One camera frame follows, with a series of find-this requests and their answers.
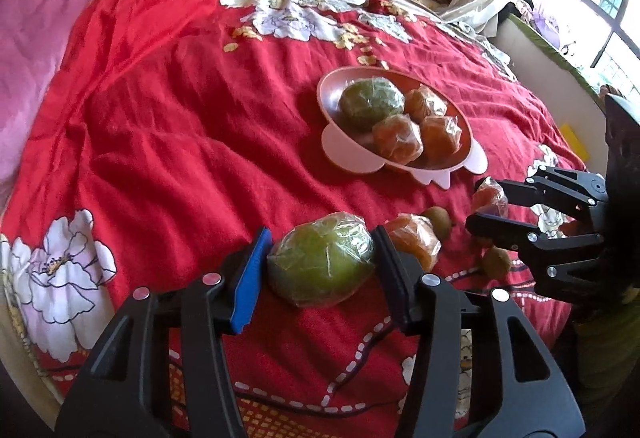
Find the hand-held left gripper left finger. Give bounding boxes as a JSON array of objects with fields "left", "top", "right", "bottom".
[{"left": 55, "top": 225, "right": 273, "bottom": 438}]

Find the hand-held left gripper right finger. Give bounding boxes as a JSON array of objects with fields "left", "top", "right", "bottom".
[{"left": 371, "top": 225, "right": 586, "bottom": 438}]

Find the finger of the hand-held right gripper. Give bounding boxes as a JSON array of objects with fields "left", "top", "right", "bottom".
[
  {"left": 465, "top": 213, "right": 606, "bottom": 297},
  {"left": 492, "top": 165, "right": 608, "bottom": 213}
]

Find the small red fruit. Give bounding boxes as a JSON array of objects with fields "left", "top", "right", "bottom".
[{"left": 472, "top": 178, "right": 510, "bottom": 219}]

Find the small brown round fruit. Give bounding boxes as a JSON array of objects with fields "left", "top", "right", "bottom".
[
  {"left": 421, "top": 207, "right": 453, "bottom": 241},
  {"left": 481, "top": 246, "right": 512, "bottom": 279}
]

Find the plastic-wrapped green orange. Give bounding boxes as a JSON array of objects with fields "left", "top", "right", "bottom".
[
  {"left": 266, "top": 213, "right": 377, "bottom": 309},
  {"left": 338, "top": 78, "right": 406, "bottom": 131}
]

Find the pink scalloped bowl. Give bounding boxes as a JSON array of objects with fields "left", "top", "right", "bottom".
[{"left": 316, "top": 65, "right": 488, "bottom": 191}]

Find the yellow flat object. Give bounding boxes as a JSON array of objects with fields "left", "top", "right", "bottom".
[{"left": 559, "top": 123, "right": 587, "bottom": 159}]

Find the green-edged window bench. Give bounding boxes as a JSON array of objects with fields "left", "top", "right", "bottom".
[{"left": 487, "top": 12, "right": 608, "bottom": 179}]

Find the red floral blanket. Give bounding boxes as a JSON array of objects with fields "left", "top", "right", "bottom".
[{"left": 0, "top": 0, "right": 588, "bottom": 438}]

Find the purple cloth pile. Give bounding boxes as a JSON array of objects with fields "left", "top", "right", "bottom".
[{"left": 515, "top": 0, "right": 576, "bottom": 51}]

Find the pink quilt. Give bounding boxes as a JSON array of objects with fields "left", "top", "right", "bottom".
[{"left": 0, "top": 0, "right": 283, "bottom": 199}]

